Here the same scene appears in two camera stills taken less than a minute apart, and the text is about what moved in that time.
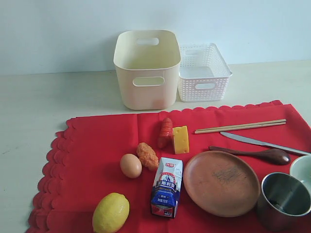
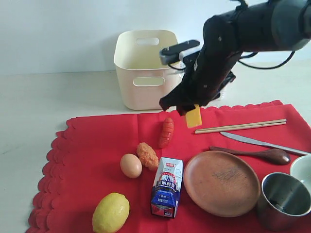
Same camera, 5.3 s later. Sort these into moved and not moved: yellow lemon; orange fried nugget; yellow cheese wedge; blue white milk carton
Moved: yellow cheese wedge
Not moved: blue white milk carton; yellow lemon; orange fried nugget
